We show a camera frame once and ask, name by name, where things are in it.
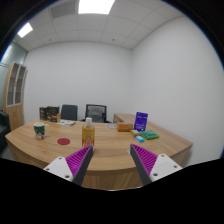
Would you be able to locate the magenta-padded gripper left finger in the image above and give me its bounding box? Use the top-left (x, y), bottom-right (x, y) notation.
top-left (43, 144), bottom-right (95, 187)

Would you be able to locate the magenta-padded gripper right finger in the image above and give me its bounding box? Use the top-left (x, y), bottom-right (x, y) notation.
top-left (129, 143), bottom-right (184, 187)

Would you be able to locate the yellow-labelled drink bottle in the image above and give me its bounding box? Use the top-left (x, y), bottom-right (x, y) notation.
top-left (81, 117), bottom-right (96, 153)

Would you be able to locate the flat round red coaster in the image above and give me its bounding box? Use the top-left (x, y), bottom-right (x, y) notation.
top-left (56, 137), bottom-right (71, 146)

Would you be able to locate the green flat box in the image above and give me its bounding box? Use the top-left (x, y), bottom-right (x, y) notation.
top-left (139, 129), bottom-right (160, 141)

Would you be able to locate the small tan box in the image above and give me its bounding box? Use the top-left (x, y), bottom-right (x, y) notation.
top-left (129, 128), bottom-right (143, 137)

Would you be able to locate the white and green leaflet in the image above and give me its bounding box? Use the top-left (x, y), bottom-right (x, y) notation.
top-left (56, 119), bottom-right (76, 127)

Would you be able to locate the green and white mug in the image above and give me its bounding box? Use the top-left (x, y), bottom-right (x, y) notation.
top-left (32, 121), bottom-right (50, 140)

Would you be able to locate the purple standing box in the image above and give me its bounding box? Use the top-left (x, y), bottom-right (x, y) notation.
top-left (133, 111), bottom-right (149, 132)

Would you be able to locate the wooden tissue box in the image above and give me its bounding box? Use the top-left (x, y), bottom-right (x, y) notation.
top-left (116, 121), bottom-right (134, 133)

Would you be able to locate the dark padded office chair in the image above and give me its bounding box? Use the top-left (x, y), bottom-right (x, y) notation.
top-left (60, 104), bottom-right (79, 122)

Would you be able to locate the tall dark box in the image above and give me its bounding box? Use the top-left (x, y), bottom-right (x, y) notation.
top-left (38, 106), bottom-right (48, 121)

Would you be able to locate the black box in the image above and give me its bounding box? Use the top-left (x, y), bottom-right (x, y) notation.
top-left (46, 105), bottom-right (61, 116)

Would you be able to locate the wooden side desk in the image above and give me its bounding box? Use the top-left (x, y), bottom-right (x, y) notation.
top-left (112, 113), bottom-right (138, 125)

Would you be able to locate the black mesh office chair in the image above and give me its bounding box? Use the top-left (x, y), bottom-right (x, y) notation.
top-left (79, 103), bottom-right (112, 124)

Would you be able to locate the black sofa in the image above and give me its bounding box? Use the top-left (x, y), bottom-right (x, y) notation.
top-left (0, 110), bottom-right (12, 154)

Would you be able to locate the wooden shelf unit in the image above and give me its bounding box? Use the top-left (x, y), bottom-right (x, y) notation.
top-left (2, 61), bottom-right (28, 132)

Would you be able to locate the narrow ceiling light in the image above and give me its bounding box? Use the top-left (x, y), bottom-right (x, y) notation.
top-left (17, 22), bottom-right (34, 39)

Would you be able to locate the ceiling air vent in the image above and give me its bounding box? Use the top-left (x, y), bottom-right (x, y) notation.
top-left (49, 0), bottom-right (78, 19)

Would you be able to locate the large square ceiling light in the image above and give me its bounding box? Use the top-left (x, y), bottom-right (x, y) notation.
top-left (77, 0), bottom-right (116, 15)

